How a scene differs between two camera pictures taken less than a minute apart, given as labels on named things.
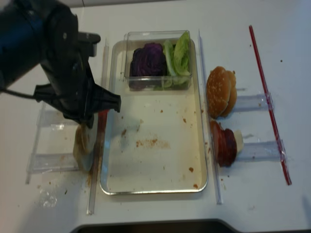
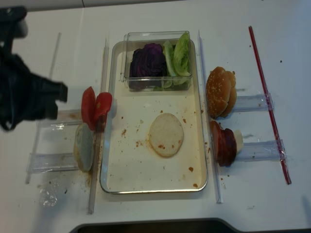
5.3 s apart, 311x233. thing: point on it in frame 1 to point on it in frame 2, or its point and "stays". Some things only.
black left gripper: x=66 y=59 to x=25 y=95
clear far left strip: x=28 y=174 stays
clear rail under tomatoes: x=49 y=119 stays
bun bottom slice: x=81 y=144 to x=166 y=134
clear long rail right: x=217 y=192 stays
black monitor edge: x=202 y=225 stays
